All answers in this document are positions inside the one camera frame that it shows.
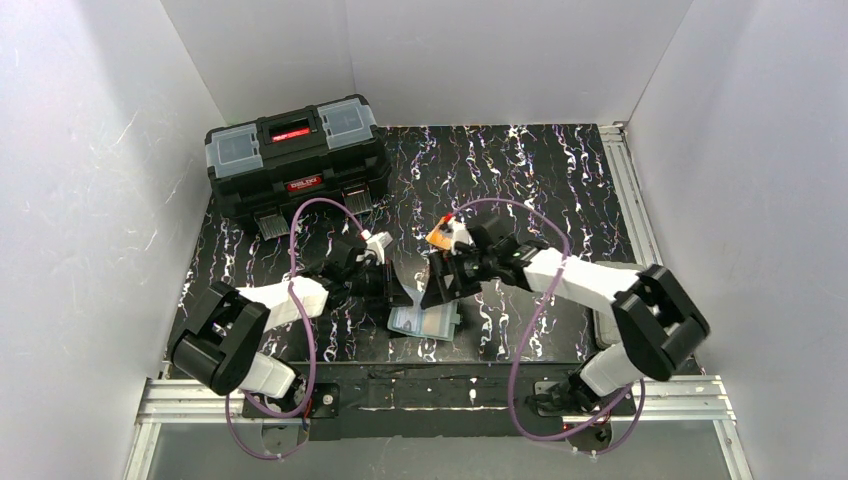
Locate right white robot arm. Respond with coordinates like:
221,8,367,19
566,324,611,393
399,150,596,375
421,215,711,414

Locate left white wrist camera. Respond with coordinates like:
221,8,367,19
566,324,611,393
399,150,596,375
360,230,393,264

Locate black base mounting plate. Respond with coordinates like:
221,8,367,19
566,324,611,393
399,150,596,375
162,360,700,442

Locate grey pad on table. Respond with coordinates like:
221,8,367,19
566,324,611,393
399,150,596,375
592,260,637,349

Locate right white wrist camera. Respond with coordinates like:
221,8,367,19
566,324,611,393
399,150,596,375
438,218,474,254

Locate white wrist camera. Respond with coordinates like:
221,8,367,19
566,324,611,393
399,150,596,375
438,218,474,254
360,230,393,264

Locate black toolbox with grey lids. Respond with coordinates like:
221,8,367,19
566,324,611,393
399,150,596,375
204,94,392,240

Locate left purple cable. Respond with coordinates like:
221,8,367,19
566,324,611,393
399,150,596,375
223,197,372,462

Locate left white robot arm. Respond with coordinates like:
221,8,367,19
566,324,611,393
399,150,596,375
167,232,414,399

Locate purple cable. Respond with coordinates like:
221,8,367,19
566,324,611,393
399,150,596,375
223,197,372,462
442,197,647,457

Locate aluminium frame rail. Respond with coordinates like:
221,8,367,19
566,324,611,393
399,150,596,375
599,123,665,266

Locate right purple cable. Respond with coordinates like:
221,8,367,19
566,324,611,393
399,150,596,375
442,197,647,457

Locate mint green card holder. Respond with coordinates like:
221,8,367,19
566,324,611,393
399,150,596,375
387,286,461,342

